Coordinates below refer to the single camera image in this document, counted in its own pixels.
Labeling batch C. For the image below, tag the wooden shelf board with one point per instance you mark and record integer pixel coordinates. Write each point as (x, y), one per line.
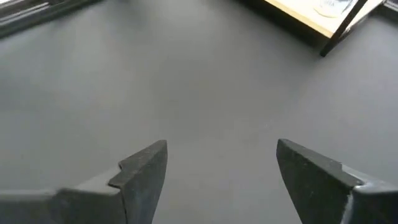
(304, 15)

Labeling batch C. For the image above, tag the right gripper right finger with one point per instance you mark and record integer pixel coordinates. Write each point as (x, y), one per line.
(317, 186)

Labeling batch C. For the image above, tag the black metal shelf frame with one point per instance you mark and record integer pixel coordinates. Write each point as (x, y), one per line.
(342, 28)

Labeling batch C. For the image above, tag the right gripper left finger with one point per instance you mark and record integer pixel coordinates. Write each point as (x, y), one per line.
(136, 186)

